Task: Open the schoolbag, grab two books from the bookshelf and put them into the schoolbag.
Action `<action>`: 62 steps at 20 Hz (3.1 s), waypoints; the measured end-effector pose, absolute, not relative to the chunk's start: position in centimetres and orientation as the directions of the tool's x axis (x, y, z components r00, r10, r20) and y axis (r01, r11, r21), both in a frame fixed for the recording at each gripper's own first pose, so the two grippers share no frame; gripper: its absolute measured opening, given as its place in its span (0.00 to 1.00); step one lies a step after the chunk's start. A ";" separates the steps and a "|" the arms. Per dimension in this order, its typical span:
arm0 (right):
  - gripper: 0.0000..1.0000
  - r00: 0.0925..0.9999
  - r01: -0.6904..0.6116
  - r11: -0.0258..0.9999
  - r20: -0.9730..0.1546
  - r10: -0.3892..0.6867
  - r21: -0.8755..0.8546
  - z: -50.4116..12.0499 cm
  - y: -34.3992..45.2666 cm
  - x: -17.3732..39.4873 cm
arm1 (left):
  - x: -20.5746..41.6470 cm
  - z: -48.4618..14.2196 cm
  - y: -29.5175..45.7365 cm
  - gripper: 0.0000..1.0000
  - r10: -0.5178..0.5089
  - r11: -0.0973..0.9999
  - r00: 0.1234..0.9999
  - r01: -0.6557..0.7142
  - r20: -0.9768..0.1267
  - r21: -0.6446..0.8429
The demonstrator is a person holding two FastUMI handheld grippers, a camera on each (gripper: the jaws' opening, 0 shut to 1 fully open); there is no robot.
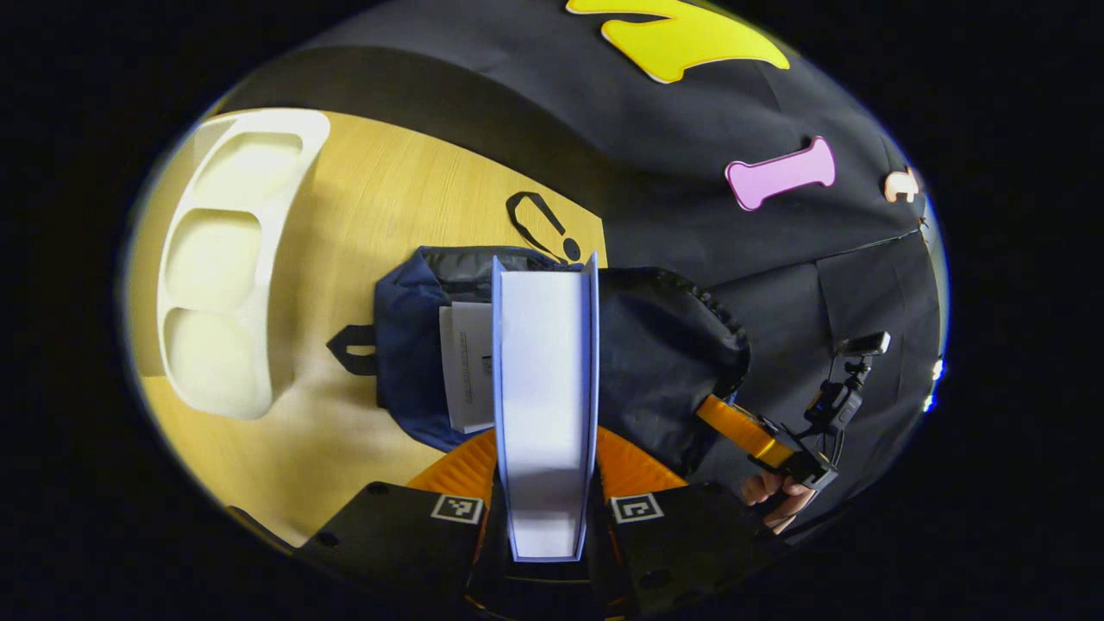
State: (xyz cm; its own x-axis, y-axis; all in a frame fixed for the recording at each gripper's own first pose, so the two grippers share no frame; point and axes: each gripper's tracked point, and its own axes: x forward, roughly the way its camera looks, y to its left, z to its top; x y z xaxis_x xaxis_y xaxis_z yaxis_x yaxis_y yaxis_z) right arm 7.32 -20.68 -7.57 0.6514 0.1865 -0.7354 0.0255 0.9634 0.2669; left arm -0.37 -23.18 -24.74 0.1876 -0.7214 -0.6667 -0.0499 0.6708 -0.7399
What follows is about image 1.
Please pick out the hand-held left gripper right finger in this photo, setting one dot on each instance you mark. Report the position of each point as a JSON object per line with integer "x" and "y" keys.
{"x": 681, "y": 543}

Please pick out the blue schoolbag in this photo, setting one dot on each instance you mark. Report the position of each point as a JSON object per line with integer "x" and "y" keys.
{"x": 664, "y": 362}

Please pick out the white bookshelf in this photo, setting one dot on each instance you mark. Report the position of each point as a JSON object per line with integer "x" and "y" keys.
{"x": 224, "y": 259}

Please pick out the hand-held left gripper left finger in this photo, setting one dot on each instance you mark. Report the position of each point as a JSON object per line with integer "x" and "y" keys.
{"x": 388, "y": 535}

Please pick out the white-covered book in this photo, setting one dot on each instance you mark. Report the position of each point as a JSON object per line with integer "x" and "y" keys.
{"x": 466, "y": 371}

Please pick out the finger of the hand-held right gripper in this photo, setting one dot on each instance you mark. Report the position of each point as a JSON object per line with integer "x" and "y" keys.
{"x": 742, "y": 427}

